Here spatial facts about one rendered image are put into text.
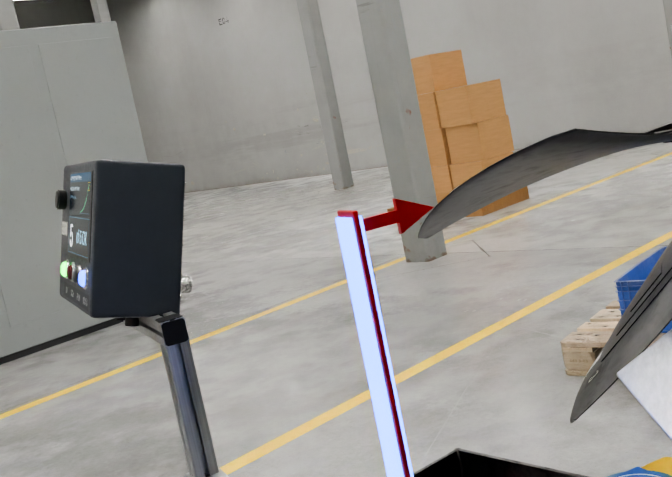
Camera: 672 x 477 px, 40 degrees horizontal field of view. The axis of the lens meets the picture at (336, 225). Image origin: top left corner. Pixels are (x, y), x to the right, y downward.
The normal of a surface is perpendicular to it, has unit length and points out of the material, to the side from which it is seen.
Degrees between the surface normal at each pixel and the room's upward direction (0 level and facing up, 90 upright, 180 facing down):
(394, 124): 90
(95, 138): 90
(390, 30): 90
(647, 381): 55
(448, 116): 90
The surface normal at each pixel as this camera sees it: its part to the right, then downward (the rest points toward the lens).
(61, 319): 0.69, -0.05
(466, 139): -0.66, 0.22
